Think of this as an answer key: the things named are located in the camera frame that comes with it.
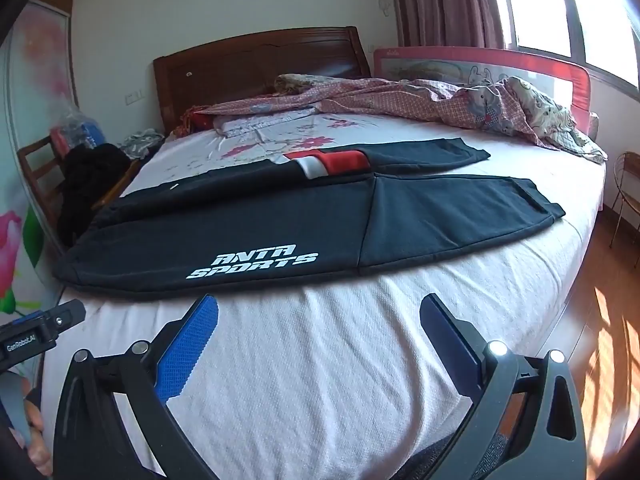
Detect black clothes pile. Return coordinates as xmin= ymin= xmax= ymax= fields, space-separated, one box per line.
xmin=57 ymin=142 xmax=133 ymax=248

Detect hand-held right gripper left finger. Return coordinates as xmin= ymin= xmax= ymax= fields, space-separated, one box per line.
xmin=51 ymin=294 xmax=221 ymax=480

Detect pale patterned pillow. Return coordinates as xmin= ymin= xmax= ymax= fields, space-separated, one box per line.
xmin=215 ymin=109 xmax=321 ymax=138

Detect wooden headboard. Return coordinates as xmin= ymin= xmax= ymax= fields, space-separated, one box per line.
xmin=152 ymin=26 xmax=373 ymax=136

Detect pink curtain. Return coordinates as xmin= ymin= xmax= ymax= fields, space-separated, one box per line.
xmin=387 ymin=0 xmax=516 ymax=53

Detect pink patterned quilt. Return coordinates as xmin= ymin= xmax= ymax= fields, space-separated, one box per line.
xmin=182 ymin=74 xmax=608 ymax=163

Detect window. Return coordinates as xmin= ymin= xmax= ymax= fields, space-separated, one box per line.
xmin=485 ymin=0 xmax=640 ymax=96

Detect wooden chair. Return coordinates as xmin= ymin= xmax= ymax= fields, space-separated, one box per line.
xmin=17 ymin=132 xmax=141 ymax=246

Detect floral wardrobe door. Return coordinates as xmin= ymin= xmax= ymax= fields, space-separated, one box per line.
xmin=0 ymin=0 xmax=76 ymax=321

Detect floral bed sheet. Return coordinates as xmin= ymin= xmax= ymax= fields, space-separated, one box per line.
xmin=125 ymin=110 xmax=451 ymax=196

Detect grey crumpled cloth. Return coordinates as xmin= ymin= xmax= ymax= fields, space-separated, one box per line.
xmin=120 ymin=129 xmax=166 ymax=160

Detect red bed guard rail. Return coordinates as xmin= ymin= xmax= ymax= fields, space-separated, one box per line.
xmin=372 ymin=46 xmax=601 ymax=141

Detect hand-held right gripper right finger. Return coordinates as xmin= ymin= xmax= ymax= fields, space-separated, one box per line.
xmin=419 ymin=292 xmax=587 ymax=480

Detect clear plastic bag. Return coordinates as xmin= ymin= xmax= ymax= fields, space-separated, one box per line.
xmin=50 ymin=105 xmax=108 ymax=158

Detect dark sports pants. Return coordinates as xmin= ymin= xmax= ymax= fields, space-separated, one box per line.
xmin=54 ymin=137 xmax=567 ymax=303

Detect person's left hand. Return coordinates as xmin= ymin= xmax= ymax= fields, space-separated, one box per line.
xmin=22 ymin=396 xmax=53 ymax=477

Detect round wire chair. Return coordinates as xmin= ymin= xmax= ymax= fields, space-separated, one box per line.
xmin=609 ymin=151 xmax=640 ymax=248

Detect bed with white cover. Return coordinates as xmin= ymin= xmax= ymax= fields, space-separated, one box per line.
xmin=40 ymin=75 xmax=608 ymax=480

